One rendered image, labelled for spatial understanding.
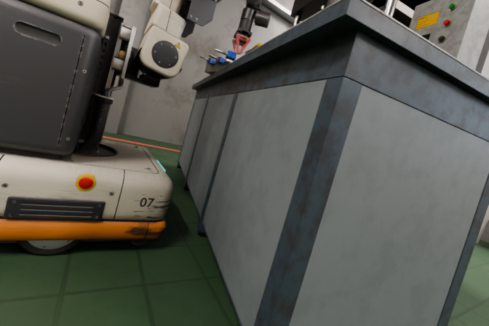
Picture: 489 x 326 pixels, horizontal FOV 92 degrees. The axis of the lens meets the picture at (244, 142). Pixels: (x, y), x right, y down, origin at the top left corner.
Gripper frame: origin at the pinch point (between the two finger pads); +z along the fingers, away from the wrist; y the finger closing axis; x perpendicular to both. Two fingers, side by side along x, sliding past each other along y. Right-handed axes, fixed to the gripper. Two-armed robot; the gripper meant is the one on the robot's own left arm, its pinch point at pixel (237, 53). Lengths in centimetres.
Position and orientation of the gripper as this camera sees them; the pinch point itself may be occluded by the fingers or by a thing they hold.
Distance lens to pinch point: 114.5
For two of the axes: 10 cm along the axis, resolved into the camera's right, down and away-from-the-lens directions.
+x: -9.3, -2.4, -2.8
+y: -2.6, -1.1, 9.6
